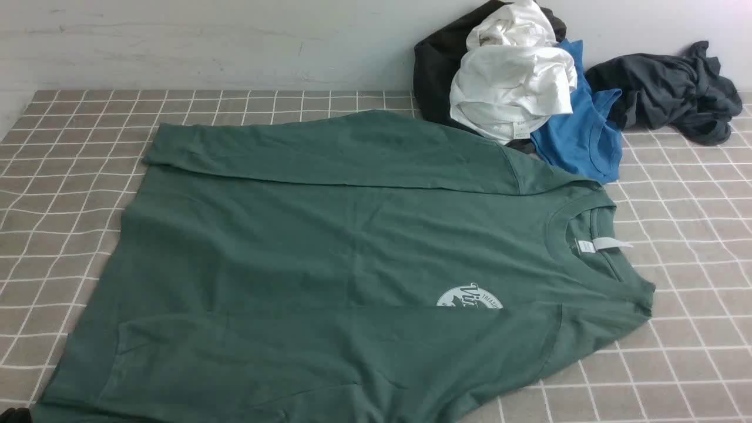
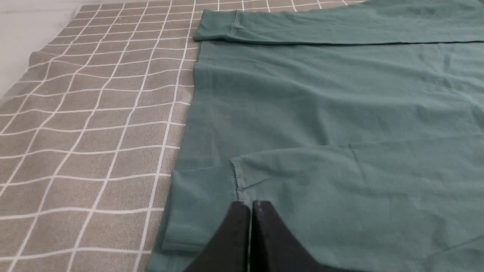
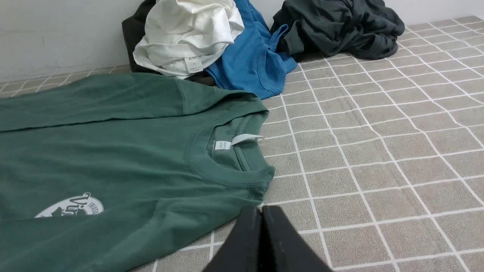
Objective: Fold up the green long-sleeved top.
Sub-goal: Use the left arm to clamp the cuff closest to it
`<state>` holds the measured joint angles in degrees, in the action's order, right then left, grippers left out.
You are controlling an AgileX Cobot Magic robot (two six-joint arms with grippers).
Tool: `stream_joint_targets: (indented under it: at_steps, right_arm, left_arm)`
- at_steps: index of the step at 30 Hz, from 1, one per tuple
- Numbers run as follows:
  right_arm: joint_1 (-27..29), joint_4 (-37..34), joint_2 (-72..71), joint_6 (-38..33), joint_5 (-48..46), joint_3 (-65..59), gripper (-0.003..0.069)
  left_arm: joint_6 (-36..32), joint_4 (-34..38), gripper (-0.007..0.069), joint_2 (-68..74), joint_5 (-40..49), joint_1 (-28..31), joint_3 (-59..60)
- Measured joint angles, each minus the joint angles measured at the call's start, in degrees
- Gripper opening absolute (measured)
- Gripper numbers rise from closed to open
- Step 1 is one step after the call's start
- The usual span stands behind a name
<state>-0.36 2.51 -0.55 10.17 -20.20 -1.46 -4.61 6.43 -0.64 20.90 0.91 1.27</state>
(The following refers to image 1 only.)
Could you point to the green long-sleeve shirt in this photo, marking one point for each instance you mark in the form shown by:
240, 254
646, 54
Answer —
365, 268

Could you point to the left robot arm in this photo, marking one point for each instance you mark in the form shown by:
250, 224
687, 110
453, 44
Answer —
16, 415

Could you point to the dark grey crumpled shirt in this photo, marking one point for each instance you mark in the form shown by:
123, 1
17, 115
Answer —
686, 92

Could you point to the blue shirt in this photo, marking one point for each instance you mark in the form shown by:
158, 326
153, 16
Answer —
583, 142

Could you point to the white crumpled shirt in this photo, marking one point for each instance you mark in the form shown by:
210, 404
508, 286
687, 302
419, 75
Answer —
513, 77

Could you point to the grey checkered tablecloth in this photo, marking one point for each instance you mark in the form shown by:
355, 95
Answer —
71, 162

